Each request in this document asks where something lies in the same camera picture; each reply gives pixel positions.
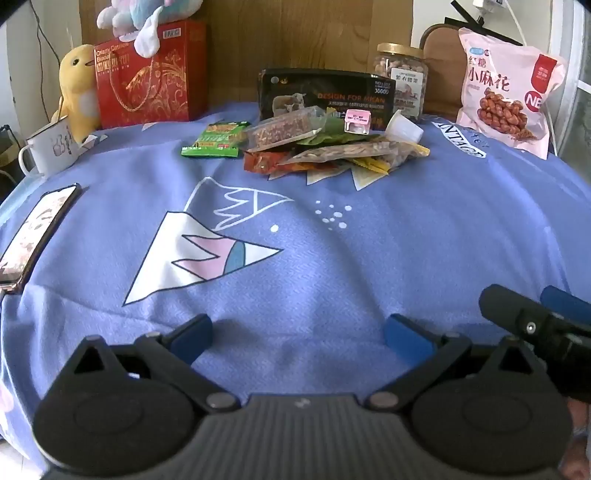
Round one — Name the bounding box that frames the wood pattern wall panel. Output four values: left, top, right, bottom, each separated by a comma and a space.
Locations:
78, 0, 414, 123

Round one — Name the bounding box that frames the smartphone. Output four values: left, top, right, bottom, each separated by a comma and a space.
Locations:
0, 183, 83, 294

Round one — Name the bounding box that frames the red snack packet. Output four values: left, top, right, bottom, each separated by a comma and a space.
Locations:
243, 151, 301, 175

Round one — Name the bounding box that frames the blue printed tablecloth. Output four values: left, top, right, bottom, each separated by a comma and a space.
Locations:
0, 99, 591, 467

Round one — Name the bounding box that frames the brown chair back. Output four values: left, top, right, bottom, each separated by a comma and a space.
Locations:
419, 23, 465, 118

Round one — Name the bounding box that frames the small pink snack packet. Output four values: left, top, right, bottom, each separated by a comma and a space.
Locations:
344, 111, 373, 136

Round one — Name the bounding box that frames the clear melon seed packet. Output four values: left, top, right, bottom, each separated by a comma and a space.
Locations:
277, 138, 419, 168

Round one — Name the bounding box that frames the white window frame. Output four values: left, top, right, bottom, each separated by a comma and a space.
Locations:
549, 0, 591, 158

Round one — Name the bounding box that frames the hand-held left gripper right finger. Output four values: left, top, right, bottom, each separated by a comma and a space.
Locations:
367, 314, 550, 411

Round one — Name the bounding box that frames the nut jar with gold lid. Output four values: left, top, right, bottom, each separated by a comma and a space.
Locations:
373, 42, 430, 121

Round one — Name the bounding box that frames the pastel unicorn plush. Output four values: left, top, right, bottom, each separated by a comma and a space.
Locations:
96, 0, 205, 58

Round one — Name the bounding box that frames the yellow duck plush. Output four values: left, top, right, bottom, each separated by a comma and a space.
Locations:
51, 44, 102, 144

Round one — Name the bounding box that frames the white enamel mug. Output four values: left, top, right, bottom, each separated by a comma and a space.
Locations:
18, 113, 84, 177

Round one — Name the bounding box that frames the orange snack packet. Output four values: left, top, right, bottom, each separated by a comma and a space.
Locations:
268, 161, 354, 182

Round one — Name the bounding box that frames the large pink snack bag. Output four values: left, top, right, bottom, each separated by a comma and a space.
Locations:
456, 27, 568, 160

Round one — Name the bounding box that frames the white cable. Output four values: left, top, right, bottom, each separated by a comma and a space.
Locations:
505, 0, 527, 47

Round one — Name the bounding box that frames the white jelly cup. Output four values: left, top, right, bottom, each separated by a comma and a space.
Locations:
385, 110, 424, 144

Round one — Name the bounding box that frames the green snack packet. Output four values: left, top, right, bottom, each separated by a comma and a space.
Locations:
181, 121, 252, 158

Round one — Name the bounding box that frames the yellow snack packet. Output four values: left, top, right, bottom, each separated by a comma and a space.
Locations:
353, 156, 391, 176

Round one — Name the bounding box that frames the red gift bag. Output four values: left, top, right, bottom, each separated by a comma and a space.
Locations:
93, 19, 208, 130

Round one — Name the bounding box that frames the person's right hand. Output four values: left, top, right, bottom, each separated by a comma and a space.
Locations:
558, 399, 591, 480

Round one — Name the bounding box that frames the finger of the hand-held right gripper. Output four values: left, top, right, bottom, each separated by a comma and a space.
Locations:
542, 285, 591, 324
479, 284, 561, 344

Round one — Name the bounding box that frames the white power adapter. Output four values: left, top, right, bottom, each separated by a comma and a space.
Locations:
473, 0, 509, 19

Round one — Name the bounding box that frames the clear packet of brown bar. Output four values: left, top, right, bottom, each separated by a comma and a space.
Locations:
245, 106, 324, 152

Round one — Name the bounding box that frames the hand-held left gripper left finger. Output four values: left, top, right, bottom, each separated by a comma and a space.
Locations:
65, 314, 241, 411

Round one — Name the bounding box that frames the light green pastry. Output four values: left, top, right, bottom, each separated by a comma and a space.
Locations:
302, 115, 356, 147

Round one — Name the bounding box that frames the black tape strip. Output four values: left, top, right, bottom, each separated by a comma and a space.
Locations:
443, 0, 485, 26

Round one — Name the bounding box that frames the black sheep print box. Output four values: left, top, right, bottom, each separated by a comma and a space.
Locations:
257, 68, 398, 132

